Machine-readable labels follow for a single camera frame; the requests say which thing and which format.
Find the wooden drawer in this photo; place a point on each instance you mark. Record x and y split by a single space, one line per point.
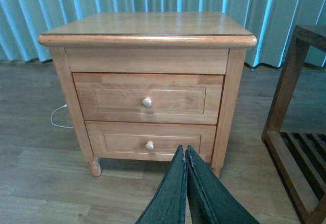
127 140
185 99

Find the upper drawer round knob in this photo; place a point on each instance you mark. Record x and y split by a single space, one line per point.
146 102

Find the lower drawer round knob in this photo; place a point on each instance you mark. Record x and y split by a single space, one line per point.
149 146

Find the grey pleated curtain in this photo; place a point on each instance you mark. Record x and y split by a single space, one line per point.
271 21

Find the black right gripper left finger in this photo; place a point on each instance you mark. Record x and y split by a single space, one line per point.
169 202

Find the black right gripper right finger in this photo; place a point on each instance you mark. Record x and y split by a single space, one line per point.
209 200

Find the light wooden nightstand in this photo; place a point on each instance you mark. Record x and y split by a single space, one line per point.
151 43

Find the drawer round knob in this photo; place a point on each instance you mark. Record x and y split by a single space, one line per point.
149 146
146 102

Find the dark wooden side table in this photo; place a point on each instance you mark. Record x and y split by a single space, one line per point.
298 157

